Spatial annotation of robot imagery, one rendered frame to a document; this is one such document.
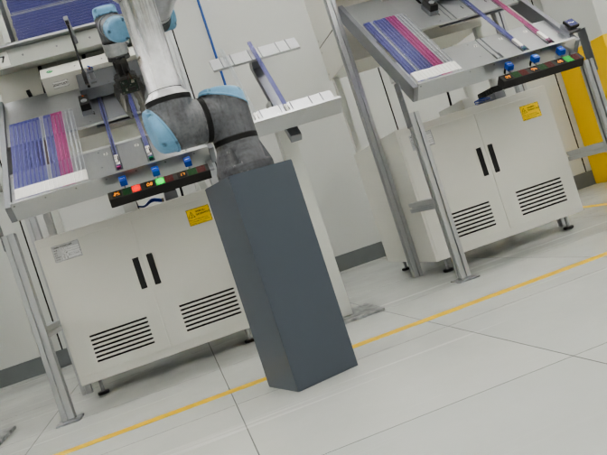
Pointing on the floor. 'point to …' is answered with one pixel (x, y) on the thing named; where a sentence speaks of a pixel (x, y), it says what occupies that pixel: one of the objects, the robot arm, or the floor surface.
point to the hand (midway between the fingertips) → (135, 112)
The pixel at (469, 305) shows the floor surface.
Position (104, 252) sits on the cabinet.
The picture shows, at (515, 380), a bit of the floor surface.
